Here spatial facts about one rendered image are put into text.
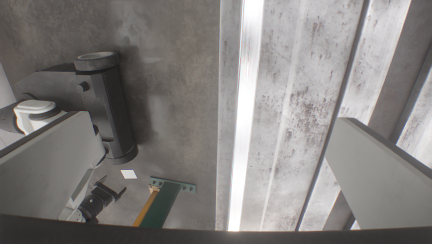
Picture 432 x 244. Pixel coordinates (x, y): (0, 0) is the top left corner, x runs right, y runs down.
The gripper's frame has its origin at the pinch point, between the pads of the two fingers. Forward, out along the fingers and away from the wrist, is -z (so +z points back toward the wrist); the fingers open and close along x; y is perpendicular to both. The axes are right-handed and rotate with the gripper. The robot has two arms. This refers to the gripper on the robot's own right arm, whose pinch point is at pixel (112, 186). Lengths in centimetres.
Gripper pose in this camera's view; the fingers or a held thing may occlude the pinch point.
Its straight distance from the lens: 111.3
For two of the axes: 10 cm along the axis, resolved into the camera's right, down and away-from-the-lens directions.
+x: 8.8, 4.7, -0.7
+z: -2.8, 3.9, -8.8
